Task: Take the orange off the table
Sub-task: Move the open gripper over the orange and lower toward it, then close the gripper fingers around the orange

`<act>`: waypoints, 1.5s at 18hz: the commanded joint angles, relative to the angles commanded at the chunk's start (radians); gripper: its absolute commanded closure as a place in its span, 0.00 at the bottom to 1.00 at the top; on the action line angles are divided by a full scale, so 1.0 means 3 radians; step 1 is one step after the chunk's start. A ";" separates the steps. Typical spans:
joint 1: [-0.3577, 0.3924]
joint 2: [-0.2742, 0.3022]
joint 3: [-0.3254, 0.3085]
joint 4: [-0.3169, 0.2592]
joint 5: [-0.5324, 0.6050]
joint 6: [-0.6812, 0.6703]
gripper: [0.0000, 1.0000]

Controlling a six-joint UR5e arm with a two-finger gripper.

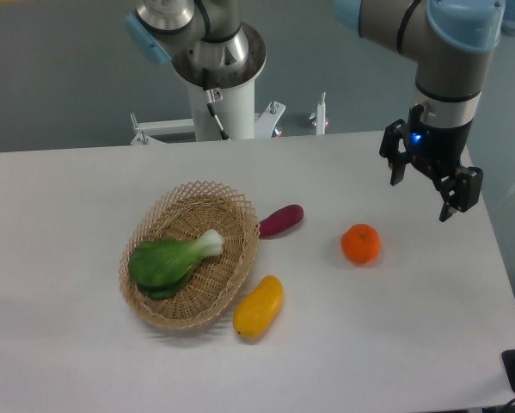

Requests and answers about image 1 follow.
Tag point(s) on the orange mandarin fruit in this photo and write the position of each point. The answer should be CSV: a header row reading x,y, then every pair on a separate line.
x,y
361,244

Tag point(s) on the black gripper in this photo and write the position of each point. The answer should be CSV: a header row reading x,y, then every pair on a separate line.
x,y
436,152

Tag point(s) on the white levelling foot bracket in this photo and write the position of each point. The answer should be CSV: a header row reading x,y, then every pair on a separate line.
x,y
318,119

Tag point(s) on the woven wicker basket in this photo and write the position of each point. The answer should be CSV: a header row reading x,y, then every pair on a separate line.
x,y
183,213

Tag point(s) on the green bok choy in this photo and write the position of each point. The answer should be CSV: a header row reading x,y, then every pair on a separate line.
x,y
161,268

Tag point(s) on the yellow mango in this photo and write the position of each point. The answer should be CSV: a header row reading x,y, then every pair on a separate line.
x,y
258,310

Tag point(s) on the purple sweet potato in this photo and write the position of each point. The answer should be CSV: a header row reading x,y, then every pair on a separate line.
x,y
281,220

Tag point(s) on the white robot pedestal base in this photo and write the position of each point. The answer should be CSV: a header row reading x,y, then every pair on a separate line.
x,y
220,80

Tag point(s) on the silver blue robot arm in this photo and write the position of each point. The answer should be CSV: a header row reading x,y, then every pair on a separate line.
x,y
451,42

